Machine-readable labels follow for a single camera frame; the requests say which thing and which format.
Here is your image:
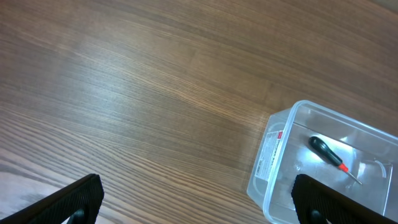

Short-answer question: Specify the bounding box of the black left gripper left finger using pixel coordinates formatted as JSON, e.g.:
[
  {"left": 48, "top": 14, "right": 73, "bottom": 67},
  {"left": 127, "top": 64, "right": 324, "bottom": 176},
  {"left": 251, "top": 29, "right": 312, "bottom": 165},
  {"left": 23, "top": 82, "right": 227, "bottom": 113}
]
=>
[{"left": 1, "top": 174, "right": 104, "bottom": 224}]

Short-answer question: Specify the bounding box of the clear plastic container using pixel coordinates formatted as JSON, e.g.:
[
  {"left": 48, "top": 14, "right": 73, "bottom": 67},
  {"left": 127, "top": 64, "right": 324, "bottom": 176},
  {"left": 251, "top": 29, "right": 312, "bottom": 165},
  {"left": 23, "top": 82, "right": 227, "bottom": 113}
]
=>
[{"left": 247, "top": 100, "right": 397, "bottom": 223}]

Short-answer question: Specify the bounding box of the black red screwdriver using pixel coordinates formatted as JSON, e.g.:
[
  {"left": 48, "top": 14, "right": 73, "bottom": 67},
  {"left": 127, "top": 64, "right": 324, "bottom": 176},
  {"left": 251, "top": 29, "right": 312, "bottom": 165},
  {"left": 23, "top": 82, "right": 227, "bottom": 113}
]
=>
[{"left": 308, "top": 136, "right": 363, "bottom": 185}]

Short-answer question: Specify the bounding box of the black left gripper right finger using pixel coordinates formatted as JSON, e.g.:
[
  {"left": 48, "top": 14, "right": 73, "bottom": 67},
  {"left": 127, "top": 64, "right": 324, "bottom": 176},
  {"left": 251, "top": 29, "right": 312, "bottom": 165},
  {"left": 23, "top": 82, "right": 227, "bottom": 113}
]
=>
[{"left": 291, "top": 174, "right": 395, "bottom": 224}]

